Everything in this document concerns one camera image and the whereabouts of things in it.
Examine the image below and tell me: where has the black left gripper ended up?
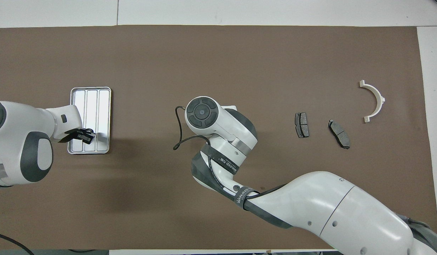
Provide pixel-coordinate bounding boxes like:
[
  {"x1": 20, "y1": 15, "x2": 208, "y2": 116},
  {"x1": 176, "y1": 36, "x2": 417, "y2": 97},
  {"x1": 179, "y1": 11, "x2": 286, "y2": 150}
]
[{"x1": 57, "y1": 128, "x2": 97, "y2": 145}]

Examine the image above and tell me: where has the silver metal tray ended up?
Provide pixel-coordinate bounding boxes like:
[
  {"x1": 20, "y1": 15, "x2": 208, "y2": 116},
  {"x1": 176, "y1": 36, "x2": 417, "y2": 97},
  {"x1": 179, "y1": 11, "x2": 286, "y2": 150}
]
[{"x1": 67, "y1": 86, "x2": 112, "y2": 155}]

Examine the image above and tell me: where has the brown table mat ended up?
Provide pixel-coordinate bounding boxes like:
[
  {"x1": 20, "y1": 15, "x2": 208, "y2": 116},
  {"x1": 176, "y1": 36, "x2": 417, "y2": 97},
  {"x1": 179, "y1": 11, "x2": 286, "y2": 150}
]
[{"x1": 0, "y1": 25, "x2": 437, "y2": 250}]

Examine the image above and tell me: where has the rectangular dark brake pad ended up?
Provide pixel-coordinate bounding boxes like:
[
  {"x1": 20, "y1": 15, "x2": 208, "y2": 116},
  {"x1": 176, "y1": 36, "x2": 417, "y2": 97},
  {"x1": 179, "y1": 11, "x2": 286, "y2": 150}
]
[{"x1": 295, "y1": 112, "x2": 310, "y2": 138}]

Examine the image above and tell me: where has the curved dark brake pad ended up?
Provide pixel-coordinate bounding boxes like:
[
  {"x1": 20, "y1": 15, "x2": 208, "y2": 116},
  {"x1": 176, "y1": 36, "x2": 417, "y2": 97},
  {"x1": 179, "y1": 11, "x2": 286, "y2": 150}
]
[{"x1": 328, "y1": 119, "x2": 351, "y2": 149}]

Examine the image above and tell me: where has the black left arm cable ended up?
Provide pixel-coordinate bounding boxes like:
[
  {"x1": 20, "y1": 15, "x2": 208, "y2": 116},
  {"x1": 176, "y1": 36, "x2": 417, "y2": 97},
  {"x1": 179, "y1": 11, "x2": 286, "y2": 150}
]
[{"x1": 0, "y1": 231, "x2": 35, "y2": 255}]

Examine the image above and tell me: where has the white half-ring bracket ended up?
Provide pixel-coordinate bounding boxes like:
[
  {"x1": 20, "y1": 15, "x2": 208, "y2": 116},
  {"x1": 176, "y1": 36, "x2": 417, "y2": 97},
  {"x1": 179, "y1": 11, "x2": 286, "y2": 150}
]
[{"x1": 359, "y1": 80, "x2": 386, "y2": 124}]

